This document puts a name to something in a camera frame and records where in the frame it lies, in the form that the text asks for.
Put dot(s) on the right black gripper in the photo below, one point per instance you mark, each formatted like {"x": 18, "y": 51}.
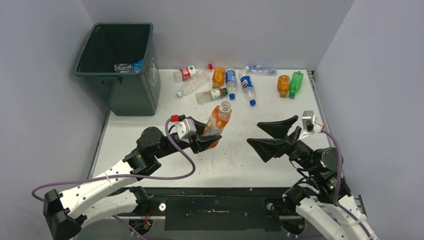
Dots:
{"x": 268, "y": 147}

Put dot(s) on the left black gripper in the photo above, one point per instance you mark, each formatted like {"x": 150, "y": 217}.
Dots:
{"x": 200, "y": 142}

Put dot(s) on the orange crushed bottle back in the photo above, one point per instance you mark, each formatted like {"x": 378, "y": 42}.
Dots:
{"x": 218, "y": 119}

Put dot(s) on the green soda bottle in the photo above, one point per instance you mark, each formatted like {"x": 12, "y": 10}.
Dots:
{"x": 295, "y": 84}

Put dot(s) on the blue label water bottle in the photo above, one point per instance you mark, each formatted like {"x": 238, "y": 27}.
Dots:
{"x": 231, "y": 81}

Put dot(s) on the large Pepsi bottle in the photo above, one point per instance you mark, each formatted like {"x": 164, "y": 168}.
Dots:
{"x": 123, "y": 68}

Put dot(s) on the light blue label bottle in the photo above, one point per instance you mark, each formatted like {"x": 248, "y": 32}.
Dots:
{"x": 137, "y": 66}

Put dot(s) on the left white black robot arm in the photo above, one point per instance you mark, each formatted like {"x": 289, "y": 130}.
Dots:
{"x": 113, "y": 192}

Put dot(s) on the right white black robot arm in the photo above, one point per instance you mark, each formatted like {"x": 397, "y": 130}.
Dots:
{"x": 321, "y": 197}

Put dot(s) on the dark green plastic bin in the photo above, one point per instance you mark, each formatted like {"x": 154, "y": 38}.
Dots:
{"x": 125, "y": 94}

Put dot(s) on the brown stained bottle green cap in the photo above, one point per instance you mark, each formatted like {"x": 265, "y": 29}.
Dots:
{"x": 210, "y": 95}

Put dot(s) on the clear bottle white cap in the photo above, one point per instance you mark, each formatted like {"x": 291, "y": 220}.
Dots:
{"x": 193, "y": 84}

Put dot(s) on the small orange bottle right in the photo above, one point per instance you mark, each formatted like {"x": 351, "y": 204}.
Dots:
{"x": 283, "y": 86}

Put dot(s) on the small orange juice bottle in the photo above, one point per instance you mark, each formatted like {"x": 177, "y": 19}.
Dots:
{"x": 218, "y": 77}

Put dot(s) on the Pepsi bottle blue cap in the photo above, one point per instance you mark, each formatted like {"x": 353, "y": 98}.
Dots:
{"x": 247, "y": 86}

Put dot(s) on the red label bottle back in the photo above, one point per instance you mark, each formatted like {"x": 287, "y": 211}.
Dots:
{"x": 186, "y": 73}

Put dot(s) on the clear crushed bottle back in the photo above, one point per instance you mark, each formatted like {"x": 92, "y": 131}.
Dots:
{"x": 261, "y": 69}

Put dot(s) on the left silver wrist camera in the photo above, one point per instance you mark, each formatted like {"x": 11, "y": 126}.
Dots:
{"x": 185, "y": 128}

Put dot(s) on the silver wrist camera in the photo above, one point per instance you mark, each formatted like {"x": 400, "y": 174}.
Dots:
{"x": 185, "y": 128}
{"x": 310, "y": 125}

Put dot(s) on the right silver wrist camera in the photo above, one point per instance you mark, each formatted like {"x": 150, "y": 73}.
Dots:
{"x": 310, "y": 125}

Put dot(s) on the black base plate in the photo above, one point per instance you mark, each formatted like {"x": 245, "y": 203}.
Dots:
{"x": 216, "y": 209}

